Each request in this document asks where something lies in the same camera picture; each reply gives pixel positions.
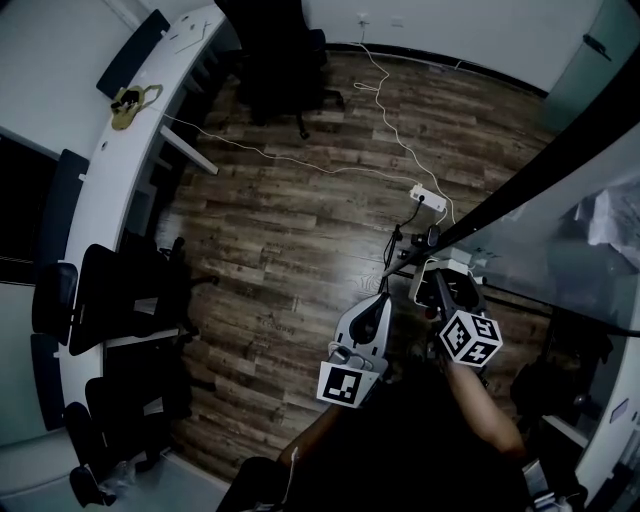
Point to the white side table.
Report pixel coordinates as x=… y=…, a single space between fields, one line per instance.
x=615 y=450

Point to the clear plastic bag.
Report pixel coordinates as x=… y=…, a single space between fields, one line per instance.
x=117 y=480

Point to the dark window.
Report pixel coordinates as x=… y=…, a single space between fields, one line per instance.
x=25 y=210

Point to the white wall socket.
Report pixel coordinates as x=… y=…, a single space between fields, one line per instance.
x=363 y=20
x=397 y=22

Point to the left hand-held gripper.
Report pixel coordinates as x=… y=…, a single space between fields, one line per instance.
x=345 y=385

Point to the white power strip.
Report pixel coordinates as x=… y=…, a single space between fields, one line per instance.
x=430 y=199

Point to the white paper sheet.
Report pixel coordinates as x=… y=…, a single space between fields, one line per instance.
x=190 y=35

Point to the black office chair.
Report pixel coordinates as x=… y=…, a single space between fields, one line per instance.
x=130 y=410
x=280 y=60
x=115 y=295
x=90 y=485

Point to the olive cloth bag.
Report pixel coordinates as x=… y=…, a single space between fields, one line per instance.
x=125 y=107

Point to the person's left forearm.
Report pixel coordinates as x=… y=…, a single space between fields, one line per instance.
x=315 y=435

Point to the glass whiteboard with black frame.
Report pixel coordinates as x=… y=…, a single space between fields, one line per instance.
x=550 y=250

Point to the long curved white desk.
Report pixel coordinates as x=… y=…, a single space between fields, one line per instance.
x=120 y=165

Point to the small pale card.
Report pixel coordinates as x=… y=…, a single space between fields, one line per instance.
x=620 y=410

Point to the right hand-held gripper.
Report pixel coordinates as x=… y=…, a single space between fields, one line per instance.
x=470 y=337

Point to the person's right forearm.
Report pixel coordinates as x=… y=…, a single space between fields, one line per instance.
x=480 y=405

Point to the person's black clothing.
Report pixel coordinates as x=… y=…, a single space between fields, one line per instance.
x=400 y=450

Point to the white marker tray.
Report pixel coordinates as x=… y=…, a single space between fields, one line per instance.
x=419 y=282

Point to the red round knob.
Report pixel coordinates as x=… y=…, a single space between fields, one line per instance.
x=431 y=314

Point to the dark desk divider panel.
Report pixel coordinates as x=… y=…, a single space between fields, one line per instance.
x=62 y=200
x=132 y=52
x=47 y=385

